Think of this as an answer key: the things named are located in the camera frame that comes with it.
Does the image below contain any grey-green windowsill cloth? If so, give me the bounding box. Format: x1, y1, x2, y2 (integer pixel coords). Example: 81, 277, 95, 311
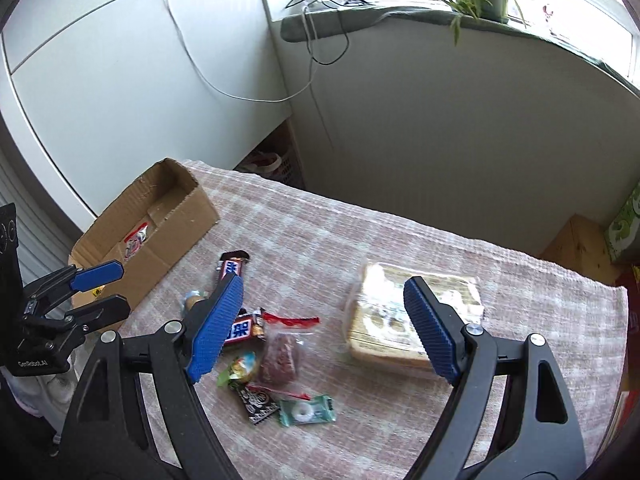
281, 6, 640, 98

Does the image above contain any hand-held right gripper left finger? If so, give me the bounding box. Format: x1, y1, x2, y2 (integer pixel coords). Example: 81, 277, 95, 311
52, 274, 246, 480

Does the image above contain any grey ribbed panel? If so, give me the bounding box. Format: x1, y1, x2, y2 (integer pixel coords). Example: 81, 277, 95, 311
0, 110, 86, 286

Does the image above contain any person's left hand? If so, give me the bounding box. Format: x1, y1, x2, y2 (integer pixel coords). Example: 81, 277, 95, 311
0, 340, 90, 431

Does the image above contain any white cable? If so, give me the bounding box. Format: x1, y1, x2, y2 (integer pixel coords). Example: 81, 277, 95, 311
161, 0, 317, 103

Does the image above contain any beige plastic basket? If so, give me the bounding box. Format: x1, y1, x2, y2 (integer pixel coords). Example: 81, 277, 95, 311
235, 150, 307, 190

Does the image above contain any braised egg packet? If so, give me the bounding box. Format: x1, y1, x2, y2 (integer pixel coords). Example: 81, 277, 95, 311
181, 289, 213, 317

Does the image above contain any black cable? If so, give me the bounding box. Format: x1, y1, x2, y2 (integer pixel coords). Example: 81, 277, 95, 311
285, 0, 351, 67

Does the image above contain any red and white snack packet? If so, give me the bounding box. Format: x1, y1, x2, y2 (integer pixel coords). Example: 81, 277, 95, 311
119, 221, 153, 263

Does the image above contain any mint green ring candy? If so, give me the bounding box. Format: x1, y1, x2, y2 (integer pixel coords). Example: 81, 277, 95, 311
277, 394, 337, 427

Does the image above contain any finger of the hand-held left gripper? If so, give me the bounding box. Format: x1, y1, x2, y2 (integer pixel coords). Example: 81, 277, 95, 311
20, 260, 125, 308
47, 294, 132, 337

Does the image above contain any sliced bread packet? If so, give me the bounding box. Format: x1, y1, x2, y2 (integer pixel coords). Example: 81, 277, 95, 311
342, 260, 487, 372

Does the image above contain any bright green candy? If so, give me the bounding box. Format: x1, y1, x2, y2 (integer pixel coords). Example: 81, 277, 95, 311
216, 351, 258, 390

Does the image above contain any clear packet of brown meat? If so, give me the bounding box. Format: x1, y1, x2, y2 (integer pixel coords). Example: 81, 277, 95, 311
257, 310, 321, 386

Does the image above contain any brown chocolate bar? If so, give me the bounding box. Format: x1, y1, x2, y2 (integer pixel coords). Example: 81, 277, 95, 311
222, 307, 266, 348
215, 251, 249, 281

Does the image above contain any brown cardboard box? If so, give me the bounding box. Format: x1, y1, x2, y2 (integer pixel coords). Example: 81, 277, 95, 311
68, 158, 221, 333

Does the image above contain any white cabinet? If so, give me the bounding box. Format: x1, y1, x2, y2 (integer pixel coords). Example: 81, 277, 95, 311
0, 0, 293, 231

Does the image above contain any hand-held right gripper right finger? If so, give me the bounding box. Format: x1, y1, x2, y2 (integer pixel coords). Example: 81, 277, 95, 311
402, 275, 588, 480

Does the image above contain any red printed box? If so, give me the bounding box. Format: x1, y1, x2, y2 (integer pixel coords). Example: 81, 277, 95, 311
614, 262, 640, 346

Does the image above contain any green patterned box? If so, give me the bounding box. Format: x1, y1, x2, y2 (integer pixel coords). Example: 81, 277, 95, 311
602, 192, 640, 265

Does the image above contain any black patterned candy bar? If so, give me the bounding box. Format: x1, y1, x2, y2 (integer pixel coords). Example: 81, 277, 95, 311
235, 382, 281, 426

